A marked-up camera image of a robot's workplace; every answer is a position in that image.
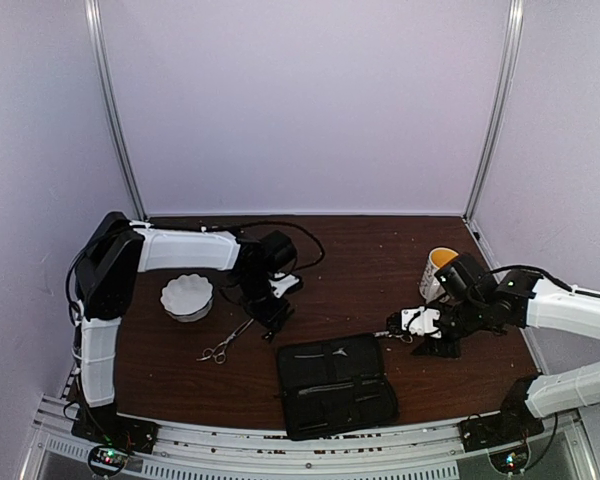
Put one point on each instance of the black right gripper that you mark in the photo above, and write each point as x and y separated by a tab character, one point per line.
429	347

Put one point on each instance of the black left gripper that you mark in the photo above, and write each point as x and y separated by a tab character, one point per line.
269	317

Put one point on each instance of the silver scissors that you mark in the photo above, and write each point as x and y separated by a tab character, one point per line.
218	353
401	336

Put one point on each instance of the black zip tool case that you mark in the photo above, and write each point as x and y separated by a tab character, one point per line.
334	386

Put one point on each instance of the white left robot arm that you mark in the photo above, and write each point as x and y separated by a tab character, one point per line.
104	273

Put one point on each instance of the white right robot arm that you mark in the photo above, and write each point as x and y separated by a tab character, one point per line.
475	299

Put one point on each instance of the white patterned mug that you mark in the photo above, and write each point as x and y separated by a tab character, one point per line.
430	287

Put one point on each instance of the white scalloped bowl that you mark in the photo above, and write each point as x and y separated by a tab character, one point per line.
188	298

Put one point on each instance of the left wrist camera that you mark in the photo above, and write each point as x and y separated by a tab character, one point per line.
282	284

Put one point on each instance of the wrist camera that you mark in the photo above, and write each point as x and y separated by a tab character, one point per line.
421	321
282	284

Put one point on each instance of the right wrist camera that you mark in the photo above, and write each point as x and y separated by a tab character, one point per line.
421	321

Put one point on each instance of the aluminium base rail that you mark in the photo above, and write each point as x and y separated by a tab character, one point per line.
421	451

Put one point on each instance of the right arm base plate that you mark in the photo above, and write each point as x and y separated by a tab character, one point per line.
505	438

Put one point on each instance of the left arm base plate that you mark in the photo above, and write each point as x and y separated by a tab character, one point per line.
114	444

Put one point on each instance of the right aluminium frame post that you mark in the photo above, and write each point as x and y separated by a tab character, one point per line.
509	59

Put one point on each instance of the aluminium frame post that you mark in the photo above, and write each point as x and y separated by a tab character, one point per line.
509	59
97	38

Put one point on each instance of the left aluminium frame post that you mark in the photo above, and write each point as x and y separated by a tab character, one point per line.
97	38

